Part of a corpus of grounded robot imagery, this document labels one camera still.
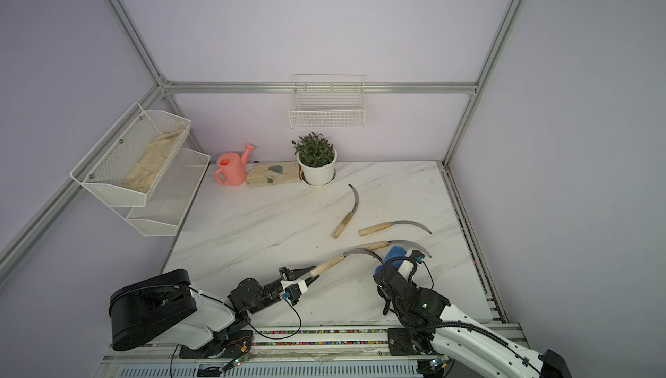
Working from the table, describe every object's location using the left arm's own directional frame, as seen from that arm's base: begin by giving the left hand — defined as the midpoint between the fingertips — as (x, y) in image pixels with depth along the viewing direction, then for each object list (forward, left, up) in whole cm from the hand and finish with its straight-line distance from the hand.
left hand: (315, 269), depth 77 cm
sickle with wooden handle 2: (+23, -10, -10) cm, 27 cm away
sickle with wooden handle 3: (+21, -22, -11) cm, 32 cm away
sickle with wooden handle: (+3, -7, -1) cm, 8 cm away
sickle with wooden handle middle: (+14, -27, -10) cm, 32 cm away
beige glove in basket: (+22, +52, +19) cm, 59 cm away
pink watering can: (+44, +37, -1) cm, 57 cm away
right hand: (+2, -23, -6) cm, 24 cm away
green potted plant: (+46, +3, +6) cm, 46 cm away
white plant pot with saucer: (+43, +2, -7) cm, 44 cm away
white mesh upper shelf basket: (+24, +58, +19) cm, 66 cm away
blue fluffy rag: (+8, -26, -5) cm, 28 cm away
